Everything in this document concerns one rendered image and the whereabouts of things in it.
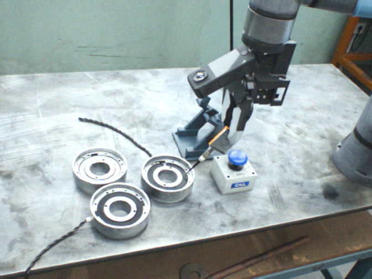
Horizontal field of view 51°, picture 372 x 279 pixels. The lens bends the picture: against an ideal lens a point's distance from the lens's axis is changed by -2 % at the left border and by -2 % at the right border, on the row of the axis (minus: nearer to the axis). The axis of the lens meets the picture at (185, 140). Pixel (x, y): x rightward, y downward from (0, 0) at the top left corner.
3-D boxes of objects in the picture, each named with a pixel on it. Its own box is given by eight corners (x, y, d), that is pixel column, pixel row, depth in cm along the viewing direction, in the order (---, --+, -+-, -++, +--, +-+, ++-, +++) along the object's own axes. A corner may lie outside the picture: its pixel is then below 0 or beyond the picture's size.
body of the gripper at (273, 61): (281, 110, 69) (303, 47, 62) (236, 112, 67) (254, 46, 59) (263, 86, 75) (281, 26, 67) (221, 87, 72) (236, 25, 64)
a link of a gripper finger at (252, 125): (261, 151, 74) (272, 108, 69) (231, 154, 72) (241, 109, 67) (253, 142, 76) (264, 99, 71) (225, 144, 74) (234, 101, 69)
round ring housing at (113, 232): (137, 192, 78) (139, 177, 75) (156, 234, 71) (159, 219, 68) (84, 203, 73) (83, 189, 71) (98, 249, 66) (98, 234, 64)
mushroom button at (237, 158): (228, 180, 81) (233, 162, 77) (221, 166, 83) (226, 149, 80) (245, 177, 82) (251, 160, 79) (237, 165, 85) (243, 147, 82)
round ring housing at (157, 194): (199, 201, 78) (202, 187, 76) (146, 210, 75) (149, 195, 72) (182, 165, 86) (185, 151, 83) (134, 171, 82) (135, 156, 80)
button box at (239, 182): (222, 195, 80) (227, 178, 77) (209, 171, 85) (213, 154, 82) (257, 190, 83) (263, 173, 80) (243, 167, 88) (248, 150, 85)
